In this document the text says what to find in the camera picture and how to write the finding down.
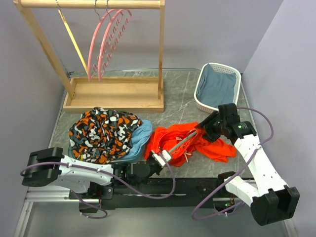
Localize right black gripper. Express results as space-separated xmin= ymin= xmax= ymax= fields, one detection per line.
xmin=195 ymin=111 xmax=227 ymax=143

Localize green plastic hanger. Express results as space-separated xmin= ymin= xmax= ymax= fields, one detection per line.
xmin=169 ymin=129 xmax=198 ymax=157

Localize orange shorts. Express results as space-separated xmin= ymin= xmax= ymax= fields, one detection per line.
xmin=144 ymin=122 xmax=237 ymax=167

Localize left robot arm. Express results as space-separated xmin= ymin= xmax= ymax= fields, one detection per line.
xmin=22 ymin=147 xmax=166 ymax=198

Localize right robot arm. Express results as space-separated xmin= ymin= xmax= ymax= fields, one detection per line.
xmin=194 ymin=103 xmax=300 ymax=226

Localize light blue shorts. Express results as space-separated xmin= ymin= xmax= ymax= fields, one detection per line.
xmin=123 ymin=119 xmax=153 ymax=158

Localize patterned camouflage shorts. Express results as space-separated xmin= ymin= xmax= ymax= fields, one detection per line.
xmin=69 ymin=107 xmax=143 ymax=164

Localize right pink plastic hanger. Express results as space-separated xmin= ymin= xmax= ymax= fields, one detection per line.
xmin=97 ymin=9 xmax=132 ymax=81

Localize pink plastic hanger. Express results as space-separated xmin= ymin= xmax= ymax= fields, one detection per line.
xmin=87 ymin=11 xmax=110 ymax=81
xmin=97 ymin=9 xmax=132 ymax=81

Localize left pink plastic hanger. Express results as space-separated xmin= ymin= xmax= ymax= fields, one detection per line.
xmin=87 ymin=11 xmax=110 ymax=81

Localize yellow plastic hanger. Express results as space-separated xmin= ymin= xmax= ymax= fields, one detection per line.
xmin=58 ymin=10 xmax=88 ymax=74

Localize blue-grey cloth in basket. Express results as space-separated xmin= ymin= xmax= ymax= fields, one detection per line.
xmin=196 ymin=64 xmax=237 ymax=108

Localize white plastic basket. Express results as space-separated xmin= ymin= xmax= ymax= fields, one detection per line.
xmin=194 ymin=62 xmax=241 ymax=113

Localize wooden clothes rack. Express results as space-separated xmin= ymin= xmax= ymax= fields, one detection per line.
xmin=14 ymin=0 xmax=165 ymax=113

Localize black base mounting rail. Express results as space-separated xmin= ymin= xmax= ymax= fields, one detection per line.
xmin=77 ymin=178 xmax=241 ymax=211

